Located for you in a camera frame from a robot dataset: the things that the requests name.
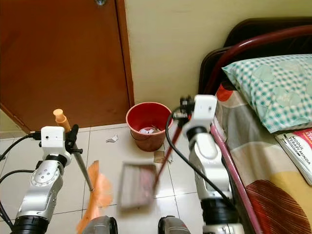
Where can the white crumpled paper rubbish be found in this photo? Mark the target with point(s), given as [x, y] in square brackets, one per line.
[148, 130]

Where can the orange bristle broom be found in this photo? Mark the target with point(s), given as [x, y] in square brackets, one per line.
[100, 190]

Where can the small red orange item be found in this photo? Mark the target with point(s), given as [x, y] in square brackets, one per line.
[224, 92]

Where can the grey robot right leg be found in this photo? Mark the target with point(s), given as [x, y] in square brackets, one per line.
[174, 226]

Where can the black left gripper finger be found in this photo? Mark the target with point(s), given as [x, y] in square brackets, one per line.
[74, 132]

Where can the patterned beige bed sheet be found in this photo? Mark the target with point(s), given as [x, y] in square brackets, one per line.
[263, 165]

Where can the green checked pillow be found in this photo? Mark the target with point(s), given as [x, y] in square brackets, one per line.
[273, 92]

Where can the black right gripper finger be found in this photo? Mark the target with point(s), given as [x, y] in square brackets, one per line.
[185, 100]

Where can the brown wooden door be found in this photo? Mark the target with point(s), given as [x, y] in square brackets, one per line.
[58, 58]

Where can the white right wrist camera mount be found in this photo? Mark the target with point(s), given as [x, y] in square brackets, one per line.
[204, 108]

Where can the red plastic bucket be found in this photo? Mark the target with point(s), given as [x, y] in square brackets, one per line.
[151, 144]

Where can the maroon metal bed frame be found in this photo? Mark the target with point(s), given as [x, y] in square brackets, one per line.
[263, 41]

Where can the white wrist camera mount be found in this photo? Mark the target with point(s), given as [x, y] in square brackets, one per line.
[52, 140]
[204, 108]

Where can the small white paper scrap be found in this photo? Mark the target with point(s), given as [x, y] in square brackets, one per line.
[112, 139]

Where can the grey robot leg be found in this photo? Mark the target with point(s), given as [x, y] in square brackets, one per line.
[174, 226]
[101, 226]

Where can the small brown paper scrap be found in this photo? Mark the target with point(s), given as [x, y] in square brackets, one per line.
[159, 156]

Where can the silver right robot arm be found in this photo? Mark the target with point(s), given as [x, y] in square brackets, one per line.
[209, 165]

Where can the dark wooden headboard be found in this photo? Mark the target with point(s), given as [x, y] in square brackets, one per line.
[258, 27]

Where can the grey robot left leg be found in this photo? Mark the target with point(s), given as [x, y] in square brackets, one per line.
[101, 226]

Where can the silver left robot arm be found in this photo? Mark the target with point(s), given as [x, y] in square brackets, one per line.
[40, 187]

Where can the white and red booklet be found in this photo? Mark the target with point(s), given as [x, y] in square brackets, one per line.
[297, 151]

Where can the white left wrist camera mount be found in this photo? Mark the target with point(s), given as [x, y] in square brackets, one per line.
[52, 140]

